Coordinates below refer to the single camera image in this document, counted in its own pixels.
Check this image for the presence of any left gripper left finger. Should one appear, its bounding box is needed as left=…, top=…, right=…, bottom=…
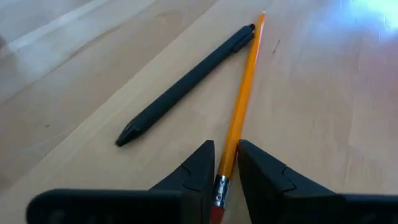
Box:
left=26, top=139, right=216, bottom=224

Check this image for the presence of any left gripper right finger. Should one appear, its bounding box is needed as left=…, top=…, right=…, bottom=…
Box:
left=238, top=139, right=398, bottom=224

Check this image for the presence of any orange pencil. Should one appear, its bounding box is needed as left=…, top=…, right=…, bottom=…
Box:
left=208, top=9, right=267, bottom=224

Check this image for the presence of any black pen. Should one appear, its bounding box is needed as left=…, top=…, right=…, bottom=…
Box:
left=114, top=23, right=256, bottom=147

